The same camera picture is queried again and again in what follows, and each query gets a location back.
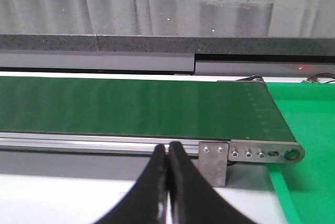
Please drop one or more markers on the aluminium conveyor side rail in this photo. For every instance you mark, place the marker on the aluminium conveyor side rail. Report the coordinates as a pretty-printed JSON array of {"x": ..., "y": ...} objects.
[{"x": 94, "y": 144}]

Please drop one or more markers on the bright green mat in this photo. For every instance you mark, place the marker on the bright green mat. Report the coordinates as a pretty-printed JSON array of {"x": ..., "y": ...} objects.
[{"x": 306, "y": 189}]

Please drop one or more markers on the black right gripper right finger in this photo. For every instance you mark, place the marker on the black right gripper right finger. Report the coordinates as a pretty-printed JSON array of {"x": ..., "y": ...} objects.
[{"x": 193, "y": 200}]

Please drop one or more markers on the grey right panel under slab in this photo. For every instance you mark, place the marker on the grey right panel under slab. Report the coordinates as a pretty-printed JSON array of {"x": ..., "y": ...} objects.
[{"x": 271, "y": 69}]

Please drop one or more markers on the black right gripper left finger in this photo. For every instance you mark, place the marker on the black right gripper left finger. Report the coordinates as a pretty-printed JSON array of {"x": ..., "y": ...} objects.
[{"x": 146, "y": 202}]

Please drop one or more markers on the grey granite slab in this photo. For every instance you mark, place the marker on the grey granite slab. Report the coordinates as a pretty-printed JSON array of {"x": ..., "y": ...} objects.
[{"x": 265, "y": 27}]

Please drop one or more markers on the grey panel under slab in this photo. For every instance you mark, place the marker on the grey panel under slab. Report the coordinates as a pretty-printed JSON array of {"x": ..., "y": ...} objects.
[
  {"x": 114, "y": 61},
  {"x": 271, "y": 69}
]

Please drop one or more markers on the steel conveyor mounting bracket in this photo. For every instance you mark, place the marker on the steel conveyor mounting bracket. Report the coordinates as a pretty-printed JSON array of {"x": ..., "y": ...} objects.
[{"x": 212, "y": 162}]

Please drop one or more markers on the green conveyor belt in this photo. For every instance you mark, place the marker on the green conveyor belt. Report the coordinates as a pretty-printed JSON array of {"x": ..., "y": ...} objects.
[{"x": 191, "y": 109}]

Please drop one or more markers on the steel conveyor end plate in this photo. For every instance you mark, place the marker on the steel conveyor end plate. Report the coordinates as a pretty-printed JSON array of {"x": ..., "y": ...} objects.
[{"x": 259, "y": 151}]

